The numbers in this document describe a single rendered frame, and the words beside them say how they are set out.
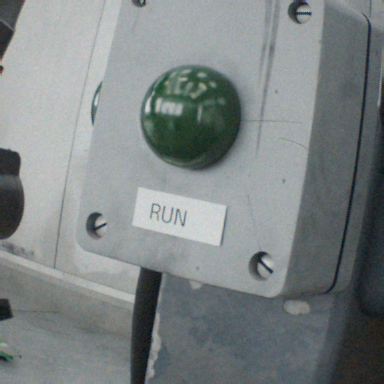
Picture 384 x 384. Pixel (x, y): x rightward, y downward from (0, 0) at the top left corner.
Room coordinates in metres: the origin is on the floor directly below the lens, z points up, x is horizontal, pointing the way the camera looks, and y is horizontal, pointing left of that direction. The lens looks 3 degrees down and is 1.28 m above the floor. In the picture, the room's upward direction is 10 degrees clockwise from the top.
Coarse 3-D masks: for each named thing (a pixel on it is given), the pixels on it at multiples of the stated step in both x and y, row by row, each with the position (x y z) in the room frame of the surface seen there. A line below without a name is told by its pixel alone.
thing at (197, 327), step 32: (160, 288) 0.39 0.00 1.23; (192, 288) 0.38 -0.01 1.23; (352, 288) 0.35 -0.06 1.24; (160, 320) 0.39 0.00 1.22; (192, 320) 0.38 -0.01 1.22; (224, 320) 0.37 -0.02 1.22; (256, 320) 0.37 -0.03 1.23; (288, 320) 0.36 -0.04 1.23; (320, 320) 0.35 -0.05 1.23; (352, 320) 0.35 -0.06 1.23; (160, 352) 0.38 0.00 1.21; (192, 352) 0.38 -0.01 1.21; (224, 352) 0.37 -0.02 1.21; (256, 352) 0.36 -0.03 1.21; (288, 352) 0.36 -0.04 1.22; (320, 352) 0.35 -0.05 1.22; (352, 352) 0.36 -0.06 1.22
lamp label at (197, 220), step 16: (144, 192) 0.34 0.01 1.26; (160, 192) 0.33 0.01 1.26; (144, 208) 0.34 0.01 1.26; (160, 208) 0.33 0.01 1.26; (176, 208) 0.33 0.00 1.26; (192, 208) 0.33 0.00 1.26; (208, 208) 0.32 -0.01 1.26; (224, 208) 0.32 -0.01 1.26; (144, 224) 0.34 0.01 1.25; (160, 224) 0.33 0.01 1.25; (176, 224) 0.33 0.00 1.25; (192, 224) 0.33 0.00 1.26; (208, 224) 0.32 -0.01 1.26; (208, 240) 0.32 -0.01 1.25
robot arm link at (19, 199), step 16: (0, 160) 0.77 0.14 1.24; (16, 160) 0.79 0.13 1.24; (0, 176) 0.77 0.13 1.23; (16, 176) 0.79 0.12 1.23; (0, 192) 0.76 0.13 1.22; (16, 192) 0.78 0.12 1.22; (0, 208) 0.76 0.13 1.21; (16, 208) 0.78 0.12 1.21; (0, 224) 0.77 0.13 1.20; (16, 224) 0.78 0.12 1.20
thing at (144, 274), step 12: (144, 276) 0.41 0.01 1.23; (156, 276) 0.41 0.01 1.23; (144, 288) 0.41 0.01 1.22; (156, 288) 0.41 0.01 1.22; (144, 300) 0.41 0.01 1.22; (156, 300) 0.41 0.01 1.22; (144, 312) 0.41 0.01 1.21; (132, 324) 0.42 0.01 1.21; (144, 324) 0.41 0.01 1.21; (132, 336) 0.42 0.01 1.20; (144, 336) 0.41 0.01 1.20; (132, 348) 0.42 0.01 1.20; (144, 348) 0.41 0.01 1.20; (132, 360) 0.42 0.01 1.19; (144, 360) 0.41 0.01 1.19; (132, 372) 0.42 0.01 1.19; (144, 372) 0.42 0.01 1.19
